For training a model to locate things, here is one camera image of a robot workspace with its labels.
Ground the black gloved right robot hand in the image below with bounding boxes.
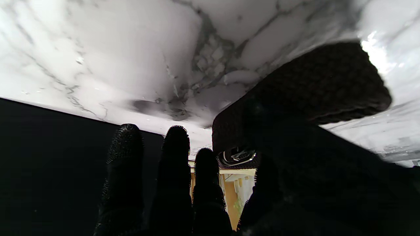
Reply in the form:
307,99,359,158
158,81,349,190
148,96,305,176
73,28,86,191
94,98,420,236

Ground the dark brown woven belt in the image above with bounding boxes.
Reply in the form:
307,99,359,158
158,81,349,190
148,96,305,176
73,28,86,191
212,41,392,169

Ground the black belt storage box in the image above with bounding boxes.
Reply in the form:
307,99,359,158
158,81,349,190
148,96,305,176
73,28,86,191
0,97,164,236

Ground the printed room backdrop cloth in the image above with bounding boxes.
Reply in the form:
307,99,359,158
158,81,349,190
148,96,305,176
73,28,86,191
189,161,256,230

